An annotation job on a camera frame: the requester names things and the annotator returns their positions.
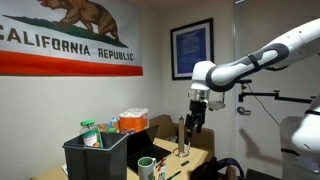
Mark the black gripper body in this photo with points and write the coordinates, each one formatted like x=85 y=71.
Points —
x=198 y=107

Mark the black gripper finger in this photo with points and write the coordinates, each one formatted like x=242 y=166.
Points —
x=200 y=123
x=189 y=121

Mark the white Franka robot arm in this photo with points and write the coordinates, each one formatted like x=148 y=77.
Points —
x=293 y=45

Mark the red pen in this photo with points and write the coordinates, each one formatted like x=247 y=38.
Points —
x=161 y=166

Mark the green pen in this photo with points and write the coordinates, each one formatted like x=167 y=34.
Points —
x=174 y=175

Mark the white mug green inside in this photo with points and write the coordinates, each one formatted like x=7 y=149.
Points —
x=146 y=170

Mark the brown cardboard box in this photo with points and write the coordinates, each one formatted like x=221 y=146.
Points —
x=206 y=138

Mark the metal paper towel holder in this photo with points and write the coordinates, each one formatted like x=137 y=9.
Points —
x=181 y=136

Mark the small black object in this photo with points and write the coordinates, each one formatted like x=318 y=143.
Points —
x=185 y=163

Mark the black open laptop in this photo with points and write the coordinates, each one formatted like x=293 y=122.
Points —
x=143 y=146

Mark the orange paper towel pack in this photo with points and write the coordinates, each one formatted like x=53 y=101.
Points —
x=133 y=121

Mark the black framed blue poster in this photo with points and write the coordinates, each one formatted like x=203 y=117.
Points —
x=191 y=50

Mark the blue spray bottle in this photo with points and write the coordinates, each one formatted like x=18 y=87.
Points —
x=113 y=124

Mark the green lid wipes bottle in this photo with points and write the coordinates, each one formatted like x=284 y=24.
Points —
x=90 y=136

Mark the dark grey plastic bin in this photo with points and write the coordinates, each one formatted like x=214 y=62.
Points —
x=96 y=160

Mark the California Republic bear flag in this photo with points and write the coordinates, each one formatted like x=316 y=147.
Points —
x=66 y=36

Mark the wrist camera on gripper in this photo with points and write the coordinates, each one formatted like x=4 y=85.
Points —
x=216 y=101

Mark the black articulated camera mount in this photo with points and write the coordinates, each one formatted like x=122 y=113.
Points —
x=266 y=96

